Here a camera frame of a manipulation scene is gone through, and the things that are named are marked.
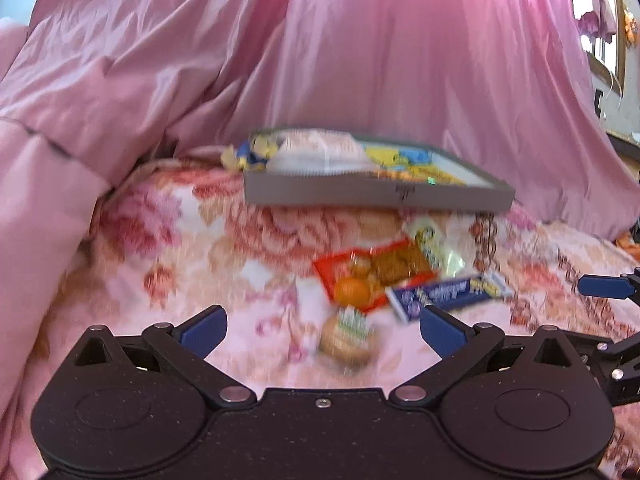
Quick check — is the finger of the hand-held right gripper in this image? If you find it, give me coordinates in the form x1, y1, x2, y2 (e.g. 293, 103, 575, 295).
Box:
577, 267, 640, 306
557, 332, 640, 411

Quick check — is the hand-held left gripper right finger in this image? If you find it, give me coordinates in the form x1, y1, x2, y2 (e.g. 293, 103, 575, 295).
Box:
390, 304, 583, 406

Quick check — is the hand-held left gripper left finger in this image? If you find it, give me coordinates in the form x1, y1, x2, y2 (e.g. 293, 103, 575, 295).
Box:
75, 305, 253, 407

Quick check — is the blue bar snack packet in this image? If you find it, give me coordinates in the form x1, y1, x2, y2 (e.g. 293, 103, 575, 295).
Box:
385, 272, 516, 322

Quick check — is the round cookie packet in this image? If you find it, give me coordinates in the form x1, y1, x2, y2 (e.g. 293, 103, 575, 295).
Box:
317, 305, 381, 373

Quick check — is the grey cardboard box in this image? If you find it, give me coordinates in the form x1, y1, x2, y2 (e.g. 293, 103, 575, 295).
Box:
244, 127, 516, 213

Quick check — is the orange object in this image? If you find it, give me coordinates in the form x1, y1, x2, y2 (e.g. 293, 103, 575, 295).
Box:
615, 232, 640, 261

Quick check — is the floral bedsheet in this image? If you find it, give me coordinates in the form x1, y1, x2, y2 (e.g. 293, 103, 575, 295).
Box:
30, 147, 640, 480

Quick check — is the red snack packet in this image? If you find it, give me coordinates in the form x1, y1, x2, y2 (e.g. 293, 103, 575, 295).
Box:
312, 240, 441, 313

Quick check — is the yellow white snack packet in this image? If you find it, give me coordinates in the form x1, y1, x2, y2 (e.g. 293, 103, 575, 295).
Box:
404, 217, 466, 276

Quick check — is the wooden ledge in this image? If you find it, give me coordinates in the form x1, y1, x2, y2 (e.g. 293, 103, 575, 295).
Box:
605, 130, 640, 176

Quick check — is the cream blue snack packet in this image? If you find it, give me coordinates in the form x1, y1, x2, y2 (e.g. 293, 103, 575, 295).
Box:
220, 135, 281, 171

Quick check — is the yellow blue snack packet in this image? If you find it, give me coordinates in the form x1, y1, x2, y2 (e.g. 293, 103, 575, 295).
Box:
362, 144, 436, 168

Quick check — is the white snack bag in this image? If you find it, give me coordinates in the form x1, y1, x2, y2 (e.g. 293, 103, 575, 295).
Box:
267, 130, 376, 176

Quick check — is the pink ruffled cloth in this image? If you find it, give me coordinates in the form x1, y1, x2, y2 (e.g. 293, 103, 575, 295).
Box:
567, 0, 618, 53

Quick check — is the pink satin curtain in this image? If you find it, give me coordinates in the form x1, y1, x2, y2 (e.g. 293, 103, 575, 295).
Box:
0, 0, 640, 281

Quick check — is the pale pink quilt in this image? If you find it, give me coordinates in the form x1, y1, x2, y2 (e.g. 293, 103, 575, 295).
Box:
0, 17, 31, 81

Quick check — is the wooden window frame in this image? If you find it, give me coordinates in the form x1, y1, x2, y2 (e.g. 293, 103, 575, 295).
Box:
607, 0, 628, 93

